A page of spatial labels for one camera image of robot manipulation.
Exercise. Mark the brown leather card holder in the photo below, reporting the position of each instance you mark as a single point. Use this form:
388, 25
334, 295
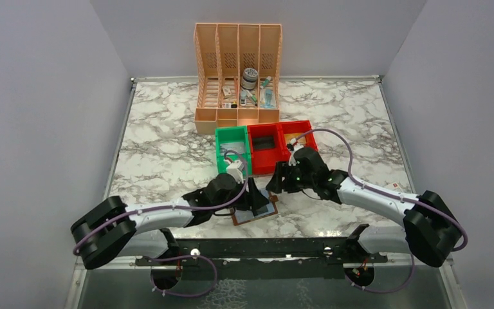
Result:
241, 217

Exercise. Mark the teal packaged item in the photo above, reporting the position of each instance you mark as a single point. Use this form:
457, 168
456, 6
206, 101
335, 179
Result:
267, 99

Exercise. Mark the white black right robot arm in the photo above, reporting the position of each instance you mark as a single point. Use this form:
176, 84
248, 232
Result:
425, 226

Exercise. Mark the grey round tin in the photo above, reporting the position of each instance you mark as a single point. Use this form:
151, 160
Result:
249, 78

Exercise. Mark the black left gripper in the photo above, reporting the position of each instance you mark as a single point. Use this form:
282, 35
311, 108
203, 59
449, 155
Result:
252, 199

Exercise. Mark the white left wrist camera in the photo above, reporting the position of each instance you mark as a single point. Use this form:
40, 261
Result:
236, 170

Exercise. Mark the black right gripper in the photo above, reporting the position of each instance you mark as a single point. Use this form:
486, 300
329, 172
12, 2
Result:
277, 183

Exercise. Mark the green plastic bin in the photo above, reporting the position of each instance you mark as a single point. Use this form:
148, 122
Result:
235, 139

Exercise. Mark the aluminium frame rail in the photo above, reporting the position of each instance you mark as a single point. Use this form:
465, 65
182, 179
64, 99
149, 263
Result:
96, 253

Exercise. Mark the green white marker pen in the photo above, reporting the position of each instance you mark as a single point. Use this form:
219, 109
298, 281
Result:
251, 97

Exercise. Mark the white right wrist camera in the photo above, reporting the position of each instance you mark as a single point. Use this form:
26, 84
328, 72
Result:
293, 148

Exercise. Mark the small grey white bottle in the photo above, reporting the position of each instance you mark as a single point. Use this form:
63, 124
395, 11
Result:
243, 99

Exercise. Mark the gold VIP card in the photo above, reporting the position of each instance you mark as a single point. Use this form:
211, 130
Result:
289, 137

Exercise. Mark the small teal tube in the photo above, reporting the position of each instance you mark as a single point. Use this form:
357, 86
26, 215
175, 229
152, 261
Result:
266, 81

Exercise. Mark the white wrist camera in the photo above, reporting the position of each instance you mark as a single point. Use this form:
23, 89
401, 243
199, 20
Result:
293, 148
236, 170

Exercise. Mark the silver card in green bin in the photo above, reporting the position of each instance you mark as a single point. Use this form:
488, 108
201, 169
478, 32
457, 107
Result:
238, 147

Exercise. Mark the orange plastic desk organizer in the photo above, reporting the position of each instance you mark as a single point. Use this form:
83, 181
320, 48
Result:
223, 51

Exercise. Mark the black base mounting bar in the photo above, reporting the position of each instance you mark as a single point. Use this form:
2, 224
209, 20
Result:
196, 267

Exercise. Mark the black card in red bin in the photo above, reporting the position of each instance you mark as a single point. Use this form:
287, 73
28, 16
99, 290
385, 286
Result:
263, 143

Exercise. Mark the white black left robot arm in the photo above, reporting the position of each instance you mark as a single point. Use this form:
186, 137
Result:
113, 228

